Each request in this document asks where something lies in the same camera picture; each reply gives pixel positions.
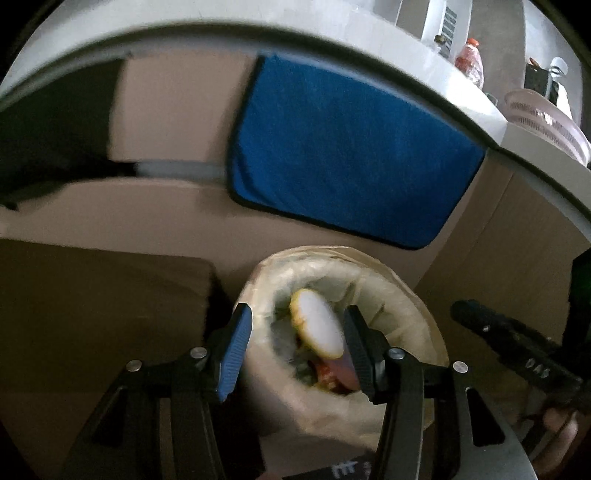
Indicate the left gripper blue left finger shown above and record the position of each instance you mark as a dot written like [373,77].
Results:
[230,351]

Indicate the black hanging cloth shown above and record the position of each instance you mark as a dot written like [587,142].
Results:
[59,134]

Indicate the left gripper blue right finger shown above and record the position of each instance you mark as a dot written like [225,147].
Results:
[376,362]

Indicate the black knife block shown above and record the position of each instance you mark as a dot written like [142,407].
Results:
[540,80]

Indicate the silver round cake board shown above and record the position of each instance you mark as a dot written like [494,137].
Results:
[317,324]

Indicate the purple pink sponge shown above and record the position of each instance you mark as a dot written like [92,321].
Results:
[345,372]

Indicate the person's right hand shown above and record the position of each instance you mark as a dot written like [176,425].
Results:
[553,439]

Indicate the blue hanging towel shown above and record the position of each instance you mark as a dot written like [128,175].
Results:
[321,147]

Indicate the red drink bottle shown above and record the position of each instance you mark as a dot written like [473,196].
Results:
[469,62]

